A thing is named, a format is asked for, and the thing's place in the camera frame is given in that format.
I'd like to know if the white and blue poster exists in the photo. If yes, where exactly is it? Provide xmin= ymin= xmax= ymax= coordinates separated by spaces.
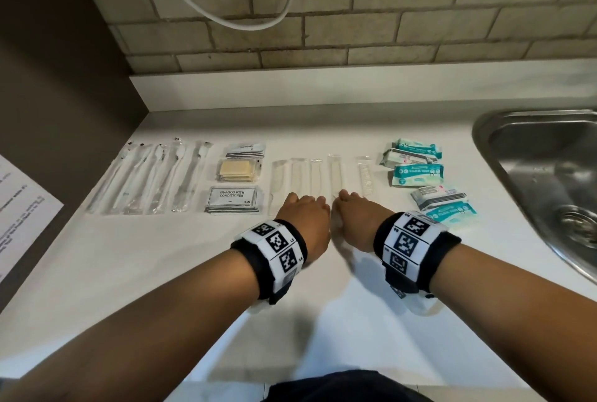
xmin=0 ymin=154 xmax=65 ymax=284

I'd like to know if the steel sink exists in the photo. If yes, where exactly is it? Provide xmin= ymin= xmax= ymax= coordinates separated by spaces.
xmin=471 ymin=109 xmax=597 ymax=286

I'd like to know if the black wristband with marker tags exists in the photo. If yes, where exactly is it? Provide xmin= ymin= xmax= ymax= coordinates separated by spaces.
xmin=231 ymin=218 xmax=308 ymax=306
xmin=373 ymin=211 xmax=463 ymax=295

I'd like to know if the person's dark clothing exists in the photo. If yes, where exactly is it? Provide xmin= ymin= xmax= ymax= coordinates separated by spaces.
xmin=266 ymin=368 xmax=432 ymax=402

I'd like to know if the person's right forearm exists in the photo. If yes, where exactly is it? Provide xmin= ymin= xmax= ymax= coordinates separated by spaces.
xmin=428 ymin=243 xmax=597 ymax=402

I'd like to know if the person's left hand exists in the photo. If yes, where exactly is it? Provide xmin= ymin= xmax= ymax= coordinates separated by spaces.
xmin=275 ymin=191 xmax=332 ymax=267

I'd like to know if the person's left forearm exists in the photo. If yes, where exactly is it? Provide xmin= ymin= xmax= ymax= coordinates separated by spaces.
xmin=0 ymin=247 xmax=260 ymax=402

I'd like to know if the white countertop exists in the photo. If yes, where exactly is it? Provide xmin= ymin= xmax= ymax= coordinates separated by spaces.
xmin=0 ymin=103 xmax=597 ymax=388

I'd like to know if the person's right hand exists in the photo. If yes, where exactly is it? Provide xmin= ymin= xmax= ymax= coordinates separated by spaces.
xmin=333 ymin=189 xmax=395 ymax=253

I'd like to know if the stack of small white sachets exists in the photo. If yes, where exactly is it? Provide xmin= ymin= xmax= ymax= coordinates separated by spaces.
xmin=226 ymin=143 xmax=267 ymax=156

